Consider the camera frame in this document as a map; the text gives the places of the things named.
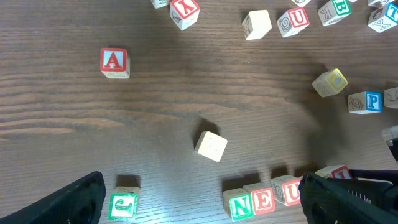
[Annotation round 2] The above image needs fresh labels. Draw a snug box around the green N wooden block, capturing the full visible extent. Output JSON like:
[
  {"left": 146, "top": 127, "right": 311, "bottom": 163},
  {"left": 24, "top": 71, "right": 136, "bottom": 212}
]
[{"left": 222, "top": 188, "right": 254, "bottom": 222}]

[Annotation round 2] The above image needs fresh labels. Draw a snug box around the red A wooden block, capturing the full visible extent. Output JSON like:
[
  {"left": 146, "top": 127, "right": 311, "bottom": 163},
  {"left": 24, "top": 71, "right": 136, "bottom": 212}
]
[{"left": 100, "top": 48, "right": 131, "bottom": 79}]

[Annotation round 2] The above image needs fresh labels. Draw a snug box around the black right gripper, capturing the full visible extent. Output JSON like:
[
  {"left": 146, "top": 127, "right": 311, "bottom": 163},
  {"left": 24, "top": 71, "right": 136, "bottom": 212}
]
[{"left": 349, "top": 138, "right": 398, "bottom": 211}]

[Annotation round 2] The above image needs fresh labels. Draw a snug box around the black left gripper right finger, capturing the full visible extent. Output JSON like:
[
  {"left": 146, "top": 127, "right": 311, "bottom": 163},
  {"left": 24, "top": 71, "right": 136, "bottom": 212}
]
[{"left": 299, "top": 172, "right": 397, "bottom": 223}]

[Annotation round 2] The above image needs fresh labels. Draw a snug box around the blue P wooden block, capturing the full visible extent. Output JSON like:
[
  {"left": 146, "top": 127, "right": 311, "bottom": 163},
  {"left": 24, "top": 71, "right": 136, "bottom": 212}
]
[{"left": 348, "top": 91, "right": 383, "bottom": 114}]

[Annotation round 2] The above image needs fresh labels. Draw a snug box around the yellow Q wooden block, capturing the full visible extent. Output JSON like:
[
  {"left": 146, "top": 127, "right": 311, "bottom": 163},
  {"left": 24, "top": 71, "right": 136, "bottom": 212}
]
[{"left": 312, "top": 68, "right": 348, "bottom": 98}]

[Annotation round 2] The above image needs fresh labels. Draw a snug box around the green B wooden block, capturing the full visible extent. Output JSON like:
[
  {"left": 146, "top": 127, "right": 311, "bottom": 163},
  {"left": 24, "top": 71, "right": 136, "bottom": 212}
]
[{"left": 318, "top": 0, "right": 352, "bottom": 26}]

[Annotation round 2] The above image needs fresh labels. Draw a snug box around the red u block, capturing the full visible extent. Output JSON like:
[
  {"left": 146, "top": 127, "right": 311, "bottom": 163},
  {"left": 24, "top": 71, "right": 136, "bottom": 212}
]
[
  {"left": 277, "top": 7, "right": 310, "bottom": 38},
  {"left": 271, "top": 175, "right": 301, "bottom": 207}
]

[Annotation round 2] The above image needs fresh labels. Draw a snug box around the green F wooden block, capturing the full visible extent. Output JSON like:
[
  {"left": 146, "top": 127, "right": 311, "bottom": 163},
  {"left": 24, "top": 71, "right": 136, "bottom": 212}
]
[{"left": 151, "top": 0, "right": 172, "bottom": 9}]

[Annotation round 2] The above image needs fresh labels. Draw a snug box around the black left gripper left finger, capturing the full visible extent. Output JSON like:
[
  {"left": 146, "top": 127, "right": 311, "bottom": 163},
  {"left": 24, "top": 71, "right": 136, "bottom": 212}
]
[{"left": 1, "top": 171, "right": 106, "bottom": 224}]

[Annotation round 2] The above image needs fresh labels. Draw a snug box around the yellow G wooden block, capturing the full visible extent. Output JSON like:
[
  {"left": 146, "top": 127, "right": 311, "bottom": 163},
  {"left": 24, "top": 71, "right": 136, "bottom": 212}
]
[{"left": 195, "top": 131, "right": 228, "bottom": 162}]

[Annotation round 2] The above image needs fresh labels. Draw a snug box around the yellow block upper centre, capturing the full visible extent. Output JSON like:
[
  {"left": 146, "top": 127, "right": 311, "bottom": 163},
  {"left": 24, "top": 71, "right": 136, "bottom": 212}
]
[{"left": 291, "top": 0, "right": 311, "bottom": 7}]

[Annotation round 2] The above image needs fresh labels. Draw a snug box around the red X wooden block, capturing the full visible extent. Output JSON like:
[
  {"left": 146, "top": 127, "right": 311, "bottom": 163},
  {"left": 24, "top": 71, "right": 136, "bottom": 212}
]
[{"left": 170, "top": 0, "right": 201, "bottom": 30}]

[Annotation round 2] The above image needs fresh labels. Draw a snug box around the blue 2 wooden block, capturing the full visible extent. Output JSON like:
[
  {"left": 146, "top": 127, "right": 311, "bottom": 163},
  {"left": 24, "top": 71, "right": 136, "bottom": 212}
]
[{"left": 384, "top": 87, "right": 398, "bottom": 109}]

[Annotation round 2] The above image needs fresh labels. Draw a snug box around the green J wooden block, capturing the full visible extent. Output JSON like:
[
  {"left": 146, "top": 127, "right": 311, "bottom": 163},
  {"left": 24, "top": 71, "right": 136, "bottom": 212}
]
[{"left": 108, "top": 186, "right": 141, "bottom": 222}]

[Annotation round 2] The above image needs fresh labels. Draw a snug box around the red E wooden block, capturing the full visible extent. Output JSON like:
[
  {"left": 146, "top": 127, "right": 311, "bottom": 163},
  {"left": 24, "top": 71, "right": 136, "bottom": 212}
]
[{"left": 243, "top": 182, "right": 276, "bottom": 216}]

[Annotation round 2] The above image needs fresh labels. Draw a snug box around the yellow block left middle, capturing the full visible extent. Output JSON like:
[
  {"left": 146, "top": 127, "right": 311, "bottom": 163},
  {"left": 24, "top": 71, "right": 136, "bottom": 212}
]
[{"left": 242, "top": 10, "right": 272, "bottom": 40}]

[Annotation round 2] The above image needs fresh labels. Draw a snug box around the blue T wooden block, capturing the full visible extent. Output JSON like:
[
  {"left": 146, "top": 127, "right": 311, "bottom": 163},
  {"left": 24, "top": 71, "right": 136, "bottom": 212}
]
[{"left": 368, "top": 2, "right": 397, "bottom": 33}]

